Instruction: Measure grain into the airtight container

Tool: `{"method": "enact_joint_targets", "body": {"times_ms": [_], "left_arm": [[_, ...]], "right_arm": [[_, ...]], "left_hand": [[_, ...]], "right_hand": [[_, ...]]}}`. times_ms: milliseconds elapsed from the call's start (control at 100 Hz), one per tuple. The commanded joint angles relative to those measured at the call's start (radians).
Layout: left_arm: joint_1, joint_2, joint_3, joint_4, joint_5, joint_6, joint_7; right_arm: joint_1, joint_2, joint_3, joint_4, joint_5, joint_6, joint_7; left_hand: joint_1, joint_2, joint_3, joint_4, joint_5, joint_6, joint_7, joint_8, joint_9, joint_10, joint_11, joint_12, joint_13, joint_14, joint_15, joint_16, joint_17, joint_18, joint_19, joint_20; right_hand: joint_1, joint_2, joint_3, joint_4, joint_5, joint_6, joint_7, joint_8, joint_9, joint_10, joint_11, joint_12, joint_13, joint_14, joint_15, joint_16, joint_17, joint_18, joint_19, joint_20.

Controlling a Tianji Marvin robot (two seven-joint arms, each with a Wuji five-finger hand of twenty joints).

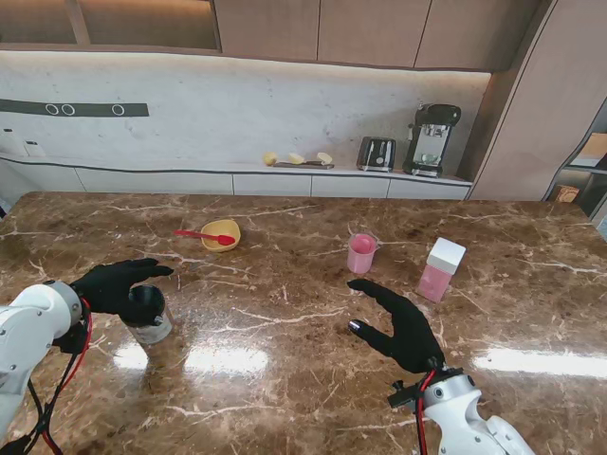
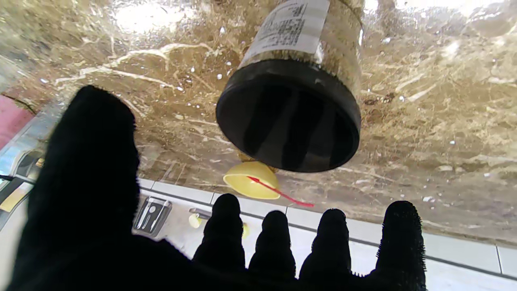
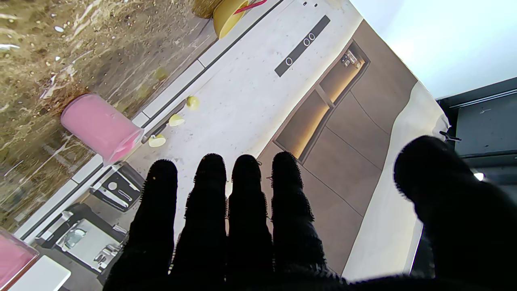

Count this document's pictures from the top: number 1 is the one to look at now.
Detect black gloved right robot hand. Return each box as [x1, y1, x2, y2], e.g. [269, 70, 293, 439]
[347, 278, 447, 375]

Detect small wooden box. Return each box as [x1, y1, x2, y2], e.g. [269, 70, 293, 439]
[552, 184, 580, 204]

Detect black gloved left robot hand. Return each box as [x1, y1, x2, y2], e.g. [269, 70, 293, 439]
[70, 258, 175, 317]

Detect black round jar lid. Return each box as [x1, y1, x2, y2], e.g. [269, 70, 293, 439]
[127, 285, 166, 327]

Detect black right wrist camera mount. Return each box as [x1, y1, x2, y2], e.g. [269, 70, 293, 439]
[387, 378, 424, 409]

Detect pink measuring cup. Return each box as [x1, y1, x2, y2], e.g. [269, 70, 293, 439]
[347, 232, 380, 275]

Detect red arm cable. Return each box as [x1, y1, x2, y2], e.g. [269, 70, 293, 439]
[414, 369, 437, 455]
[26, 297, 94, 455]

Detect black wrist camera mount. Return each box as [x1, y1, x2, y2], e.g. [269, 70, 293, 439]
[51, 326, 91, 355]
[387, 378, 424, 409]

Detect open lit wall cabinet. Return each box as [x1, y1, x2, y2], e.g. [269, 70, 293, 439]
[0, 0, 223, 54]

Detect black espresso machine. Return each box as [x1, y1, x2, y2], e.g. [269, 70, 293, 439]
[401, 102, 463, 179]

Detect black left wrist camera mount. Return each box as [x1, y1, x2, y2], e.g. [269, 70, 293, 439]
[51, 326, 91, 355]

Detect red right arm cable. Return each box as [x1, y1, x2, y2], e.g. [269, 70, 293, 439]
[414, 369, 437, 455]

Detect dark wooden cutting board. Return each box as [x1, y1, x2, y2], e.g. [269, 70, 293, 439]
[272, 160, 336, 171]

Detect red left arm cable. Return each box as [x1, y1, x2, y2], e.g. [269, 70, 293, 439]
[26, 297, 94, 455]

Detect wooden wall cabinet doors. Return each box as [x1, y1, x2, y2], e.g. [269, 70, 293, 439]
[212, 0, 544, 73]

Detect clear labelled grain jar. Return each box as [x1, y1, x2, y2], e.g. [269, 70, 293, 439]
[124, 302, 175, 347]

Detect black and steel toaster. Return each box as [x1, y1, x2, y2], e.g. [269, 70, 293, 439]
[356, 136, 397, 173]

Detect red plastic scoop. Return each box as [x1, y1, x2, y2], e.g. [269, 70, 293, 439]
[173, 229, 237, 246]

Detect open shelf unit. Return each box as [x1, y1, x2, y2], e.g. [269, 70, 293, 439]
[543, 97, 607, 224]

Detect pink container with white lid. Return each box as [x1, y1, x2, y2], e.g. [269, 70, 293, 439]
[416, 237, 468, 303]

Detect black wall socket strip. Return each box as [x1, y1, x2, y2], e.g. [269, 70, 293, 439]
[0, 99, 150, 118]

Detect white counter with drawers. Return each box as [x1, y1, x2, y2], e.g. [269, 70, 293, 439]
[0, 154, 475, 200]

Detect yellow plastic bowl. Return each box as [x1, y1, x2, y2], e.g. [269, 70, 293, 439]
[200, 219, 242, 253]

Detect tall wooden side panel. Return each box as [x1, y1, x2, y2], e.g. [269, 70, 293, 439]
[467, 0, 607, 203]

